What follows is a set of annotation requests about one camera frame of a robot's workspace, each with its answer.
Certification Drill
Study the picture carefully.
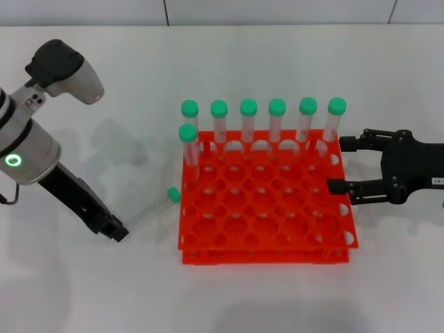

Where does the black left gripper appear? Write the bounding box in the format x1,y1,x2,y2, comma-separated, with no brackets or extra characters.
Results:
37,163,131,243

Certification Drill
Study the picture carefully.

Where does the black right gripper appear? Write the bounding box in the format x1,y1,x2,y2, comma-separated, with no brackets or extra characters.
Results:
327,128,444,206

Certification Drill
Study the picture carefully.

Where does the green capped clear test tube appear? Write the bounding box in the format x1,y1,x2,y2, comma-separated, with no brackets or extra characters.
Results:
321,97,348,150
124,186,180,232
239,98,259,155
210,99,229,153
296,96,318,146
268,98,287,146
178,123,201,180
180,99,201,146

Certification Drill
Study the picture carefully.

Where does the orange plastic test tube rack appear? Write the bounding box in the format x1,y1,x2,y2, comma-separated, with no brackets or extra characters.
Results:
177,128,360,266

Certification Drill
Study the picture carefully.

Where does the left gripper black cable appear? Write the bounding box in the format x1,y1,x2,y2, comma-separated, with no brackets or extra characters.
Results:
0,183,20,205

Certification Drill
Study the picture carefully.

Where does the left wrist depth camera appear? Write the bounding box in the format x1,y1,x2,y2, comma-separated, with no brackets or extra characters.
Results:
24,40,105,105

